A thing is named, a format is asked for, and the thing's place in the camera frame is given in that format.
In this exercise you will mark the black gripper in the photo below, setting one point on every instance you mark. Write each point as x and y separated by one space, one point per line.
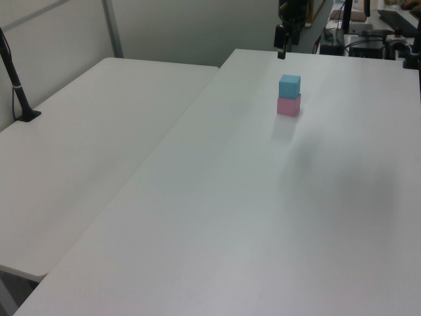
294 13

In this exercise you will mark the blue cube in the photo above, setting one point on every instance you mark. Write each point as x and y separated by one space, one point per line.
289 86

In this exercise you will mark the pink cube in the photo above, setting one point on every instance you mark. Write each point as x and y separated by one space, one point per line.
288 106

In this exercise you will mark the small black box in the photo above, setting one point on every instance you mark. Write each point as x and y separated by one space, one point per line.
331 48

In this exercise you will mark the black monitor stand pole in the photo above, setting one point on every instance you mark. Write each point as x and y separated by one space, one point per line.
347 16

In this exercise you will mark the black electronics box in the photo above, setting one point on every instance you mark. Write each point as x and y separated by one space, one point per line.
366 42

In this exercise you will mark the wooden frame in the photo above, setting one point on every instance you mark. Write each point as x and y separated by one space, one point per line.
315 13

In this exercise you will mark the black desk clamp mount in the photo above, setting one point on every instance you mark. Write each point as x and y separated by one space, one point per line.
412 54

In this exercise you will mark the grey partition post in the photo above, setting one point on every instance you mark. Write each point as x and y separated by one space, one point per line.
112 29

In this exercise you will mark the black camera stand pole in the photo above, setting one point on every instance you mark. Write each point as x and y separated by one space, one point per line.
15 84

